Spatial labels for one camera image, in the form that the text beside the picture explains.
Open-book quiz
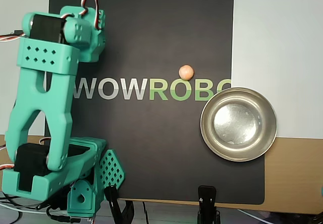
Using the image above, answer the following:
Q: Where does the white red gripper servo cable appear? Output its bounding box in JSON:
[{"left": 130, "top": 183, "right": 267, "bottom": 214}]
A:
[{"left": 80, "top": 0, "right": 101, "bottom": 30}]

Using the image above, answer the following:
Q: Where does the black power cable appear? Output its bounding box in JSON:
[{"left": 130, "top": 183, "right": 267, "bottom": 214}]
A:
[{"left": 45, "top": 205, "right": 76, "bottom": 222}]

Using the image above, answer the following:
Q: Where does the white sheet under mat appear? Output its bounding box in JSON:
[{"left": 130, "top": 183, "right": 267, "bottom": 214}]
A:
[{"left": 0, "top": 0, "right": 323, "bottom": 139}]

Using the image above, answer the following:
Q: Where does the thin black hanging cable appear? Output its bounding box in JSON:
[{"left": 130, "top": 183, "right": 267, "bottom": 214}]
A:
[{"left": 141, "top": 201, "right": 150, "bottom": 224}]

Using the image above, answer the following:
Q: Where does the red white wrist servo cable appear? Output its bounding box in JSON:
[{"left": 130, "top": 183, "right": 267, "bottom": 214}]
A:
[{"left": 0, "top": 32, "right": 26, "bottom": 42}]

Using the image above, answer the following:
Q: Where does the teal gripper with servo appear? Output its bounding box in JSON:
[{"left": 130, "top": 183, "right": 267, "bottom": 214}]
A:
[{"left": 80, "top": 28, "right": 106, "bottom": 63}]

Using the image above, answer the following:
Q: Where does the black WOWROBO mat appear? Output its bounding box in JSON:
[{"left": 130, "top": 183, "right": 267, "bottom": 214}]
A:
[{"left": 41, "top": 0, "right": 265, "bottom": 206}]

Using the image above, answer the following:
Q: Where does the black table clamp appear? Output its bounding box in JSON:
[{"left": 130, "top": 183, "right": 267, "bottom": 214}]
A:
[{"left": 103, "top": 185, "right": 136, "bottom": 224}]

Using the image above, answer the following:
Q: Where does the metal bowl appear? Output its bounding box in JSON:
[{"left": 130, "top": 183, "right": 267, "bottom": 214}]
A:
[{"left": 200, "top": 87, "right": 278, "bottom": 162}]

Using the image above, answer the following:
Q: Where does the orange ball with black base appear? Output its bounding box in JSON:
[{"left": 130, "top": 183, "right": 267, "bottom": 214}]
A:
[{"left": 178, "top": 65, "right": 195, "bottom": 80}]

